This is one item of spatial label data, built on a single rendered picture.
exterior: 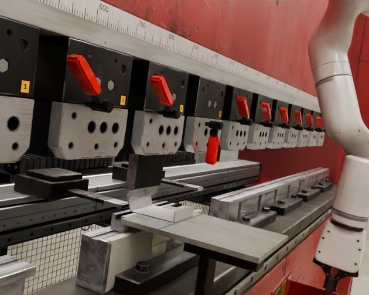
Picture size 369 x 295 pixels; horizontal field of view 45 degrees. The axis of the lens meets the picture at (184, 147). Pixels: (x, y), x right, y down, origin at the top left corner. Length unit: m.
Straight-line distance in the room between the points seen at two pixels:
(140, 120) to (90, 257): 0.26
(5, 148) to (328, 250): 0.79
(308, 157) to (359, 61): 0.67
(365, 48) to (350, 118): 1.88
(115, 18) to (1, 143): 0.26
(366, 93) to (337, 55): 1.79
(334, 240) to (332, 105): 0.32
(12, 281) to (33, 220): 0.39
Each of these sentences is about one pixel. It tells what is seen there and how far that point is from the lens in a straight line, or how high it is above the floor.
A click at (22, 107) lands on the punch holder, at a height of 1.19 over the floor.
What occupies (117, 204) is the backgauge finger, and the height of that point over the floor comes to 1.00.
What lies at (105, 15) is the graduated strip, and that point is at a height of 1.33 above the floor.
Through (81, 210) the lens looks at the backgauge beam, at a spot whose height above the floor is 0.93.
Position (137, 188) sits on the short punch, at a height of 1.05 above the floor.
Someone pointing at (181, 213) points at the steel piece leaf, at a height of 1.01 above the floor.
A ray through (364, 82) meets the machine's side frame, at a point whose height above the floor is 1.52.
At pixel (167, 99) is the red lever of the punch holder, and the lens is 0.76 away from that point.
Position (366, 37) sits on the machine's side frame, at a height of 1.79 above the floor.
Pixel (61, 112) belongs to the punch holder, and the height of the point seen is 1.19.
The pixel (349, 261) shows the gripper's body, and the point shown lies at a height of 0.92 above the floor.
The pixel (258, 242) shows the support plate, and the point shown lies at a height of 1.00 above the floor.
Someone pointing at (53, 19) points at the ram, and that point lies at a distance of 0.60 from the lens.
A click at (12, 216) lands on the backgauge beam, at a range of 0.98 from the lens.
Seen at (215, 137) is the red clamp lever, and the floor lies 1.16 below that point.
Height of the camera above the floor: 1.21
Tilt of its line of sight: 5 degrees down
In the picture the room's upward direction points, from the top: 8 degrees clockwise
